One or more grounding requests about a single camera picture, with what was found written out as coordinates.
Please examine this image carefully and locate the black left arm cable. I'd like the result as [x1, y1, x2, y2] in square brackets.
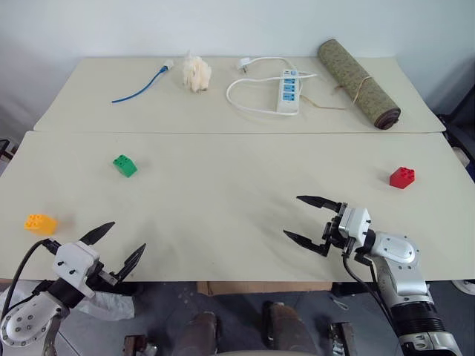
[0, 238, 62, 324]

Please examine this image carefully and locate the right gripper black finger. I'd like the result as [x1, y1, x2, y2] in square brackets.
[282, 229, 331, 258]
[295, 194, 341, 215]

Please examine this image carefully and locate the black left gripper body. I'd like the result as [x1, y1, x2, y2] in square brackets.
[86, 260, 117, 294]

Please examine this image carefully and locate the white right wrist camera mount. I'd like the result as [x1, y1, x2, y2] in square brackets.
[338, 206, 373, 248]

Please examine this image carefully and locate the dark brown wooden object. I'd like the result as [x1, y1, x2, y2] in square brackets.
[0, 138, 18, 165]

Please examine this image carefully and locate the crumpled white fluffy wad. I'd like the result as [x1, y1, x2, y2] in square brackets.
[181, 49, 214, 94]

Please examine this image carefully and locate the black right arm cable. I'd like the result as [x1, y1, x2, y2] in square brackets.
[341, 251, 404, 356]

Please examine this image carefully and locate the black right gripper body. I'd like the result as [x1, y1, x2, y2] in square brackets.
[321, 202, 358, 257]

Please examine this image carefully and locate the dark equipment pile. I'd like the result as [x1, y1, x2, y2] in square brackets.
[436, 110, 475, 179]

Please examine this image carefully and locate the crumpled white plastic bag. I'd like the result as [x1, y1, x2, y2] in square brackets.
[72, 286, 136, 323]

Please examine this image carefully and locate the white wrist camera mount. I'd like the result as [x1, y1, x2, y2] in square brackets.
[51, 241, 102, 298]
[338, 206, 373, 248]

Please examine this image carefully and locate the rolled olive patterned mat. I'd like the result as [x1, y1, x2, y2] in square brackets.
[316, 37, 403, 131]

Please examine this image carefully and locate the white rounded object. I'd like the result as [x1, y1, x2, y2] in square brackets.
[451, 278, 475, 297]

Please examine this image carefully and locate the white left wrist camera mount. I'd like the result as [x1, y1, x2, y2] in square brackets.
[51, 241, 102, 298]

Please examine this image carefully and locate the white power strip with cord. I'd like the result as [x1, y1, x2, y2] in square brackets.
[226, 55, 321, 120]

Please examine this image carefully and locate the red toy brick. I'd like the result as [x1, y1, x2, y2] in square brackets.
[389, 165, 416, 188]

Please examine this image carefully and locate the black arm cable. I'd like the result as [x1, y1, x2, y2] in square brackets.
[341, 251, 404, 356]
[0, 238, 62, 324]

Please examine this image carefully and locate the thin tan string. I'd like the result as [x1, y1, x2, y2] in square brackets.
[301, 73, 373, 112]

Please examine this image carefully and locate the green toy brick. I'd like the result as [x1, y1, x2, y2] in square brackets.
[111, 154, 139, 179]

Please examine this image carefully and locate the blue cable with white plug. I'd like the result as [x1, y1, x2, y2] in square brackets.
[111, 59, 175, 105]

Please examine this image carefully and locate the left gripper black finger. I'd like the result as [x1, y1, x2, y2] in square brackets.
[109, 243, 147, 286]
[80, 221, 116, 247]

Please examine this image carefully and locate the dark brown rounded shape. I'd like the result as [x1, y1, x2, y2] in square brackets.
[262, 300, 317, 356]
[171, 311, 221, 356]

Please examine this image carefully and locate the yellow toy brick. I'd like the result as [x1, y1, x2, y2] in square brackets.
[23, 213, 59, 237]

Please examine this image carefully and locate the brown cardboard piece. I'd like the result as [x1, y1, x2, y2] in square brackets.
[196, 280, 333, 297]

